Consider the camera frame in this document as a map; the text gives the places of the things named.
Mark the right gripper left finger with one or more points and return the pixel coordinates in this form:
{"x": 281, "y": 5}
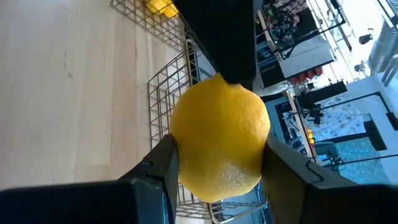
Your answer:
{"x": 164, "y": 161}

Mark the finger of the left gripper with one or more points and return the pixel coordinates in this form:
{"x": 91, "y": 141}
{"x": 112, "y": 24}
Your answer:
{"x": 224, "y": 37}

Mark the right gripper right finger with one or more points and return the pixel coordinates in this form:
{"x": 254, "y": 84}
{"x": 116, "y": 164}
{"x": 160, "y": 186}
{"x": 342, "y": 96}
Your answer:
{"x": 286, "y": 174}

